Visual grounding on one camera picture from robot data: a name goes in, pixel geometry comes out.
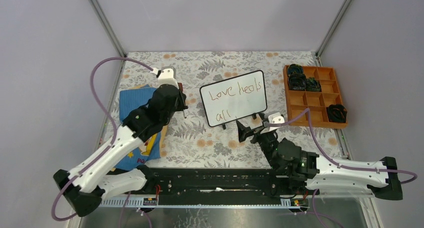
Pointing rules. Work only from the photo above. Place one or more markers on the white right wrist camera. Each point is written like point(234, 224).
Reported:
point(272, 121)

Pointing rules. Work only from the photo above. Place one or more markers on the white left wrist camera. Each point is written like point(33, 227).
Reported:
point(165, 74)

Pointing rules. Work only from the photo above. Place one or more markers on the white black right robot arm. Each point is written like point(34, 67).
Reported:
point(312, 171)

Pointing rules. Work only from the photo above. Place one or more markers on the floral patterned table mat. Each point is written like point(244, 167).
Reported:
point(191, 142)

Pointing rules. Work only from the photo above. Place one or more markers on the brown marker cap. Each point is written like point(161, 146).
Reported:
point(180, 86)

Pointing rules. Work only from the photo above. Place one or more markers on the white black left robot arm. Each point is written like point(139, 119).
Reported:
point(86, 185)

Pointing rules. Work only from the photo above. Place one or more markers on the right aluminium frame post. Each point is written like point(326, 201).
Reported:
point(334, 25)

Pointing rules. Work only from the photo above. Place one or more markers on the aluminium frame post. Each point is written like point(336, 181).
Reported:
point(334, 25)
point(98, 10)

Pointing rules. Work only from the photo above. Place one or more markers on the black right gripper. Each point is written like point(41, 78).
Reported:
point(244, 132)

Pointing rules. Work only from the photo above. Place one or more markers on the blue cartoon cloth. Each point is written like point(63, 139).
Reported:
point(153, 148)

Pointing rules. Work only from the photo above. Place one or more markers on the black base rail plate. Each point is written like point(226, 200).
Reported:
point(220, 187)

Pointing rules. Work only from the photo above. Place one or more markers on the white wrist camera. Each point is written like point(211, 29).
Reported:
point(165, 74)
point(272, 121)

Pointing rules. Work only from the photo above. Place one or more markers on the orange compartment tray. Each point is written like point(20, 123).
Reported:
point(317, 101)

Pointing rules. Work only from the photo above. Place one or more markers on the black framed whiteboard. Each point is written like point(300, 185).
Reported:
point(234, 98)

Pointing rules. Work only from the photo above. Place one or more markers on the left aluminium frame post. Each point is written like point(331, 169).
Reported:
point(98, 10)

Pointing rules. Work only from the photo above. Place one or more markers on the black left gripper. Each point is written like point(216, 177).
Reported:
point(182, 106)

